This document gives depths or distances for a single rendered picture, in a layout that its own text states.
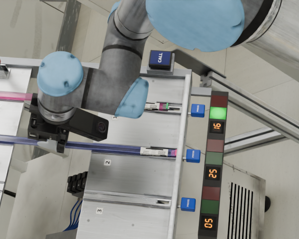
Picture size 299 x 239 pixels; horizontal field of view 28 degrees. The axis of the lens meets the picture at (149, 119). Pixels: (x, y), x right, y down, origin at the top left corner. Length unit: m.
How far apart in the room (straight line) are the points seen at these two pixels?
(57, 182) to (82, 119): 0.74
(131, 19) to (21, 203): 1.19
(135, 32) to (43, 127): 0.29
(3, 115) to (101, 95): 0.43
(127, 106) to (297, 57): 0.36
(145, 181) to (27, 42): 2.39
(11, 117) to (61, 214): 0.51
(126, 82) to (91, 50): 2.46
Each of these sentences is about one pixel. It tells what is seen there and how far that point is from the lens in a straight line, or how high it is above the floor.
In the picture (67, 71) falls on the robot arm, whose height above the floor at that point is 1.09.
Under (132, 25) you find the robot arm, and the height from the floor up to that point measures 1.03.
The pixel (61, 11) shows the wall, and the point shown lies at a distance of 3.81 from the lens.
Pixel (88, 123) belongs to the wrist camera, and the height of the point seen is 0.94.
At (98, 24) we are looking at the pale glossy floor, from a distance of 3.56.
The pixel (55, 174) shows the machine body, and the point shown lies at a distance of 1.94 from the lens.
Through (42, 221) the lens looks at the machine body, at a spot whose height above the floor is 0.62.
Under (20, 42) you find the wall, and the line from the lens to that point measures 3.56.
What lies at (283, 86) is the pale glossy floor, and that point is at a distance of 2.21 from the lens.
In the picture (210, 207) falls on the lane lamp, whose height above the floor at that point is 0.66.
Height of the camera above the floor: 1.51
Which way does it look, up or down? 34 degrees down
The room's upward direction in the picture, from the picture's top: 64 degrees counter-clockwise
